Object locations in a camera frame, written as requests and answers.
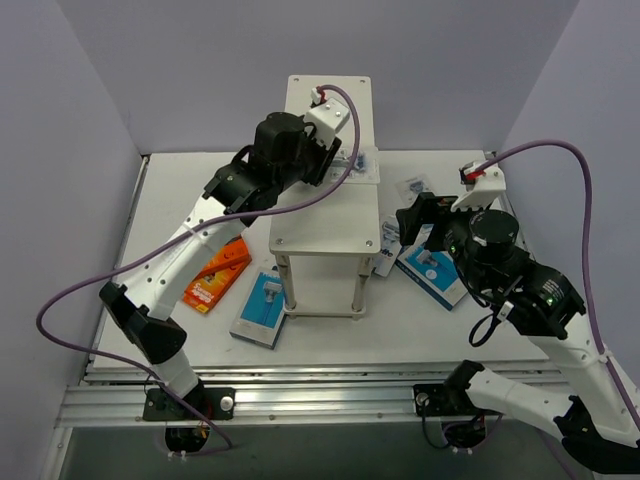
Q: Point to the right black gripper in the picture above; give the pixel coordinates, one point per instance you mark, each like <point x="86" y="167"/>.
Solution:
<point x="417" y="220"/>

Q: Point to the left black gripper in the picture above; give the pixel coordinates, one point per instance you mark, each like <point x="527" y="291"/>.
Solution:
<point x="326" y="160"/>

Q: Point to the Gillette SkinGuard blister pack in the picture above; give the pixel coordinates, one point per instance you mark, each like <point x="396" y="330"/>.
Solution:
<point x="390" y="246"/>

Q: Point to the clear blue-card razor blister pack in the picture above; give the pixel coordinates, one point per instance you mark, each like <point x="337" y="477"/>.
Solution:
<point x="409" y="189"/>

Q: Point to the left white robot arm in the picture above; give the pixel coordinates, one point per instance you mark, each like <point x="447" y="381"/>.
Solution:
<point x="141" y="304"/>

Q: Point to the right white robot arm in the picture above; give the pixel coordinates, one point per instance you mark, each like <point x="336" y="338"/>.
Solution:
<point x="595" y="418"/>

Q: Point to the white two-tier shelf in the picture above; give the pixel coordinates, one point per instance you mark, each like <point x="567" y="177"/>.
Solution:
<point x="325" y="252"/>

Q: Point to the blue Harry's box right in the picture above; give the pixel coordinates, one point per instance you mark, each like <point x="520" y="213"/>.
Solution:
<point x="433" y="271"/>

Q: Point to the blue harry's box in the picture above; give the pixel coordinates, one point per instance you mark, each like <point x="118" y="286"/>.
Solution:
<point x="261" y="316"/>
<point x="433" y="271"/>

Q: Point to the upper orange Fusion5 razor box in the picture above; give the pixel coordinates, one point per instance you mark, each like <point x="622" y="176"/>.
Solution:
<point x="234" y="252"/>

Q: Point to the orange fusion5 razor box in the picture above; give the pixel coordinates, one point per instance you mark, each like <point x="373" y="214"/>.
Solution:
<point x="212" y="283"/>
<point x="234" y="252"/>

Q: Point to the lower orange Fusion5 razor box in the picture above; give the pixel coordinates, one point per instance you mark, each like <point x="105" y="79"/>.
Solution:
<point x="212" y="283"/>

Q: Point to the blue Harry's box front left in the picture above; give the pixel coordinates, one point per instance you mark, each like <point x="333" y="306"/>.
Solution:
<point x="261" y="316"/>

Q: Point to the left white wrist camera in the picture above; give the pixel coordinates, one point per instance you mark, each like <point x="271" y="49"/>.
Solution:
<point x="326" y="116"/>

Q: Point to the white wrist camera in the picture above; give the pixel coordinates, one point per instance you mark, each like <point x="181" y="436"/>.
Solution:
<point x="326" y="116"/>
<point x="484" y="182"/>

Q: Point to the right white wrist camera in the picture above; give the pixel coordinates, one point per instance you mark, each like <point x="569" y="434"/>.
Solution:
<point x="484" y="182"/>

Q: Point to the aluminium mounting rail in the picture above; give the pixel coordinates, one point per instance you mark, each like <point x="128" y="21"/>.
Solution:
<point x="274" y="396"/>

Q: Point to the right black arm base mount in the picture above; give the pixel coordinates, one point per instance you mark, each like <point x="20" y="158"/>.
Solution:
<point x="434" y="400"/>

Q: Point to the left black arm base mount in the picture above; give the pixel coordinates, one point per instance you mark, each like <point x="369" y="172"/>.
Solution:
<point x="217" y="403"/>

